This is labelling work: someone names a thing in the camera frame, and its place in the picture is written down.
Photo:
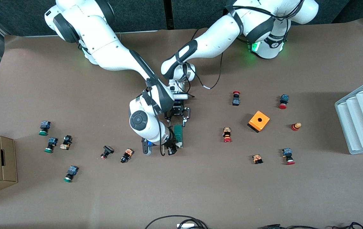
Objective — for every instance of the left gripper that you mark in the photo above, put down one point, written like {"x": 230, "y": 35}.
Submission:
{"x": 177, "y": 111}

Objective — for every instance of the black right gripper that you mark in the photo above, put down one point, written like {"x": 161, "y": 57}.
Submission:
{"x": 170, "y": 147}

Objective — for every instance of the green terminal block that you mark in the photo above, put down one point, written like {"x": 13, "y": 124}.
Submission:
{"x": 178, "y": 132}

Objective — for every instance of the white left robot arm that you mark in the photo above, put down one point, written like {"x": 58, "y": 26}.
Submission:
{"x": 219, "y": 35}

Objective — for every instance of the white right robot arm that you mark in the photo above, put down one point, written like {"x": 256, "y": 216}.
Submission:
{"x": 105, "y": 47}

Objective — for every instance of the red emergency button orange block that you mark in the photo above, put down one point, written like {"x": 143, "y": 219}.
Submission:
{"x": 226, "y": 134}

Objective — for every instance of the red emergency button black block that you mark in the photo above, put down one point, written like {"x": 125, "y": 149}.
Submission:
{"x": 236, "y": 101}

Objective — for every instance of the black square button red terminals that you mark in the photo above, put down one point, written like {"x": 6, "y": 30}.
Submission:
{"x": 107, "y": 152}

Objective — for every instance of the small orange contact block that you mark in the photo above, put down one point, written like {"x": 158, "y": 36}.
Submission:
{"x": 257, "y": 158}

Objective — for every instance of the green mushroom push button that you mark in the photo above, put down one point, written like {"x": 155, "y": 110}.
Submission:
{"x": 51, "y": 144}
{"x": 44, "y": 128}
{"x": 71, "y": 173}

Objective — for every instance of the red mushroom button blue block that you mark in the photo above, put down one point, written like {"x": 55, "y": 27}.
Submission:
{"x": 288, "y": 156}
{"x": 283, "y": 101}

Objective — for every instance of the red yellow button head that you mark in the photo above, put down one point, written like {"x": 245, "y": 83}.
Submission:
{"x": 296, "y": 126}

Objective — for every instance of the white ribbed tray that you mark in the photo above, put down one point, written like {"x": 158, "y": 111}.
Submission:
{"x": 362, "y": 121}

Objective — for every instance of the black selector switch orange block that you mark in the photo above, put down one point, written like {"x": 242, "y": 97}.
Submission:
{"x": 126, "y": 155}

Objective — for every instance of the orange push button enclosure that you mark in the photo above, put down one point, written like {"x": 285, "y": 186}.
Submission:
{"x": 259, "y": 121}

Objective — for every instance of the black vertical post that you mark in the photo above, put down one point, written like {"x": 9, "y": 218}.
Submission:
{"x": 168, "y": 14}

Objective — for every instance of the beige black switch part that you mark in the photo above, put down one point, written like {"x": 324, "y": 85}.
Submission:
{"x": 66, "y": 142}

